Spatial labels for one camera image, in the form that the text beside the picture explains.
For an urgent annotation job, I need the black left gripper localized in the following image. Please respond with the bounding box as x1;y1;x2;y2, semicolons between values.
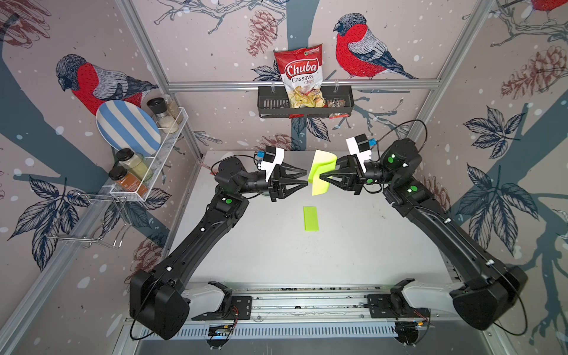
236;163;306;204

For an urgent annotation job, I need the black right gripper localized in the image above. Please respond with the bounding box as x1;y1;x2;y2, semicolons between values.
319;154;399;198

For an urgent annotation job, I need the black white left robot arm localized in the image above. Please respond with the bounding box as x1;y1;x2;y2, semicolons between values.
130;155;308;340

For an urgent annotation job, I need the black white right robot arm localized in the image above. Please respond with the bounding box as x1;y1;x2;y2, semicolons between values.
319;135;528;331

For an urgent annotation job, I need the red pink utensil in cup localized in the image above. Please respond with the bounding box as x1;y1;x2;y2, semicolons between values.
199;162;216;176

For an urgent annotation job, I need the red Chuba cassava chips bag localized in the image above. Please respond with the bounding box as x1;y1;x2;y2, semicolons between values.
275;44;325;109

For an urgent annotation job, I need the black lid spice grinder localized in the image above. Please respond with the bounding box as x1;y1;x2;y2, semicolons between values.
146;97;179;134

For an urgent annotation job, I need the brown spice glass jar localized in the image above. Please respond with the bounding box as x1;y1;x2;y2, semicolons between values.
163;95;183;124

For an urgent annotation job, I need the green sauce jar black lid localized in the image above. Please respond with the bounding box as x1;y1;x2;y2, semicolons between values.
115;148;153;183

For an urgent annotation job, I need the orange sauce jar black lid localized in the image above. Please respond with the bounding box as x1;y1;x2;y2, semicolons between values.
108;165;148;198

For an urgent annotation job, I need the blue white striped plate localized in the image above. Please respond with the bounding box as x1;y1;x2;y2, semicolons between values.
96;100;161;157

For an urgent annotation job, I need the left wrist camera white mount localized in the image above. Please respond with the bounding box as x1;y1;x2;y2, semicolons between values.
256;146;285;182

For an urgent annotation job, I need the black wire wall basket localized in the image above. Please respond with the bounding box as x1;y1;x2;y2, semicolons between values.
257;86;354;118

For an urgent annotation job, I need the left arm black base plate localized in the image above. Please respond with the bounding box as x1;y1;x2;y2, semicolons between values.
191;296;252;321

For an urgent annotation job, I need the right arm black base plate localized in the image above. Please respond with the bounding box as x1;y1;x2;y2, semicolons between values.
365;294;430;320

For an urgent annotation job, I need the white wire wall shelf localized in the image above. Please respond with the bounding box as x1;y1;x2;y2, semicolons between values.
109;107;189;202

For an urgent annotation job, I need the metal wire hook rack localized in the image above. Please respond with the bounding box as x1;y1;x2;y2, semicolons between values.
43;192;133;249

